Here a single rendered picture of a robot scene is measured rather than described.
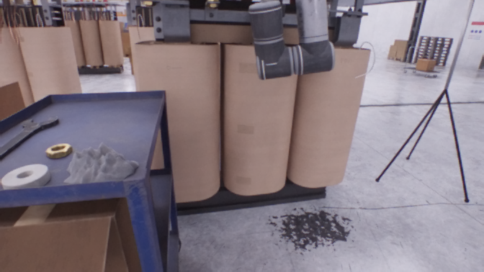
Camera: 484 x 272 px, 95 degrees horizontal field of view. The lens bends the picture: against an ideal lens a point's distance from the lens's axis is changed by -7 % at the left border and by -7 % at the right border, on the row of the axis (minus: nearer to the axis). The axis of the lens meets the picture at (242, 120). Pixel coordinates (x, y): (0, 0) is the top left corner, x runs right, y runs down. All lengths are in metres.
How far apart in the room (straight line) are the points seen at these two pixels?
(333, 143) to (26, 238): 1.40
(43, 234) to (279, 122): 1.09
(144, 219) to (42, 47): 2.81
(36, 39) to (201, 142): 2.32
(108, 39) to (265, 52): 6.13
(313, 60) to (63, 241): 0.82
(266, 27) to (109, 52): 6.17
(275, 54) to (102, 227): 0.69
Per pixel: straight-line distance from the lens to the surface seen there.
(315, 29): 0.87
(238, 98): 1.24
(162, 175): 1.17
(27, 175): 0.60
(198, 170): 1.36
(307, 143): 1.49
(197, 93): 1.18
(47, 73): 3.20
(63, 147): 0.69
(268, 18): 0.82
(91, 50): 6.97
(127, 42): 10.62
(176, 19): 1.18
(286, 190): 1.76
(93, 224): 0.53
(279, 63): 0.86
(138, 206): 0.48
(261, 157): 1.38
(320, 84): 1.38
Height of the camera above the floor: 1.15
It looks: 21 degrees down
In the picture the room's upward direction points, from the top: 2 degrees clockwise
